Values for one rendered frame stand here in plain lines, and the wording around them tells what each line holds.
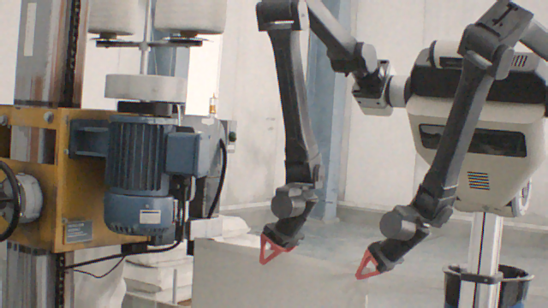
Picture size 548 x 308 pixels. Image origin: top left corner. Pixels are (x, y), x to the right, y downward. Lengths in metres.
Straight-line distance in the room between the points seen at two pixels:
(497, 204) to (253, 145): 7.60
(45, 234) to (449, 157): 0.87
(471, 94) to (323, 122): 9.09
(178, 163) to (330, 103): 8.99
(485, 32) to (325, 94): 9.13
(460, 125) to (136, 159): 0.66
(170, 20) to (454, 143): 0.67
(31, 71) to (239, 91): 7.63
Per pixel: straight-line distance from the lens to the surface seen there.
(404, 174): 10.39
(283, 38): 1.73
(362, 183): 10.64
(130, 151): 1.65
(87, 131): 1.74
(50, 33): 1.75
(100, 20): 1.94
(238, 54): 9.30
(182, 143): 1.63
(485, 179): 2.16
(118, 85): 1.64
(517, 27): 1.54
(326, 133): 10.60
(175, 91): 1.64
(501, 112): 2.04
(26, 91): 1.79
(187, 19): 1.75
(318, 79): 10.69
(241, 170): 9.50
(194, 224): 2.09
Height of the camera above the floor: 1.35
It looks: 3 degrees down
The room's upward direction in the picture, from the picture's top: 4 degrees clockwise
